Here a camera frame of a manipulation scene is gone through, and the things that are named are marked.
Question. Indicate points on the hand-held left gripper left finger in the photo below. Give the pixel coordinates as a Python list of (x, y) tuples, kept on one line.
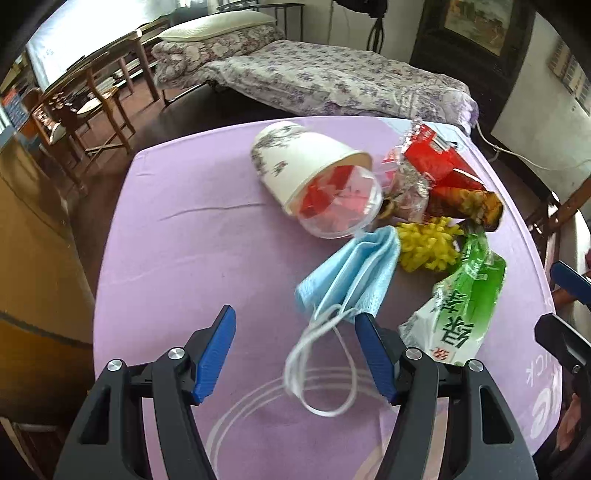
[(214, 355)]

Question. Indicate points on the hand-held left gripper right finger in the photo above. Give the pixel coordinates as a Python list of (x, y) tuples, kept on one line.
[(374, 355)]

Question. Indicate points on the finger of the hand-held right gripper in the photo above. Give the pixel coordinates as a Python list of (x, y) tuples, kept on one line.
[(570, 282), (561, 337)]

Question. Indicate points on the blue face mask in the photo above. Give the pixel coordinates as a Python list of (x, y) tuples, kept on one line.
[(351, 277)]

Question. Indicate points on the green white snack packet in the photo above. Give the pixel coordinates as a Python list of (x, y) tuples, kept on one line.
[(461, 304)]

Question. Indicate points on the yellow plastic flower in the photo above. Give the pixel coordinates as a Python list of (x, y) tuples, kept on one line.
[(425, 249)]

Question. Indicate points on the clear plastic lid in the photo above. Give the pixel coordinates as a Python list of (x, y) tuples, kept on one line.
[(341, 207)]

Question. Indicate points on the clear crinkled wrapper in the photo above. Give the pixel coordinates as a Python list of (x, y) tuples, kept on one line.
[(411, 194)]

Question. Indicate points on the red snack bag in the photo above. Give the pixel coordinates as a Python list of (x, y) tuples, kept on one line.
[(438, 161)]

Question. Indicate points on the floral paper cup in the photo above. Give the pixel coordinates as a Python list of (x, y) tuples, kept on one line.
[(295, 157)]

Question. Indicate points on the person's right hand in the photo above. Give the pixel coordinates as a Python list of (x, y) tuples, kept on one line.
[(569, 422)]

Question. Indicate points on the cushioned wooden chair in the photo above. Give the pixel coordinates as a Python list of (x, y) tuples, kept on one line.
[(572, 194)]

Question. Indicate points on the purple tablecloth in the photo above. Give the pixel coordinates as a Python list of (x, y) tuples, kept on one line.
[(184, 258)]

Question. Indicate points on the wooden cabinet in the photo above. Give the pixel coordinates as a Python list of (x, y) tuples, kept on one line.
[(37, 254)]

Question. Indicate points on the framed landscape painting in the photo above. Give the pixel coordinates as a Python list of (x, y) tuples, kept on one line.
[(480, 18)]

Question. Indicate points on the floral bed sheet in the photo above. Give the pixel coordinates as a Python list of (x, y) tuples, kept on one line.
[(323, 78)]

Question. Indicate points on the carved wooden chair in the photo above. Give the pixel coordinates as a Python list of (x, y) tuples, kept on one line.
[(60, 120)]

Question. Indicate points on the folded floral quilt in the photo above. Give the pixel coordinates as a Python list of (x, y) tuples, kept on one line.
[(207, 50)]

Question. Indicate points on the wooden bookshelf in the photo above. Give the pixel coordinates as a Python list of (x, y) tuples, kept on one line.
[(11, 108)]

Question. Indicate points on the wooden desk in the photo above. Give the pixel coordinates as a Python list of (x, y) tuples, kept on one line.
[(115, 50)]

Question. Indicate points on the white pillow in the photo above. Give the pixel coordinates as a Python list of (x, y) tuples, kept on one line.
[(217, 25)]

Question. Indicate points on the black jacket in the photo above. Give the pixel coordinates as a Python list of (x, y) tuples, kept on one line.
[(364, 4)]

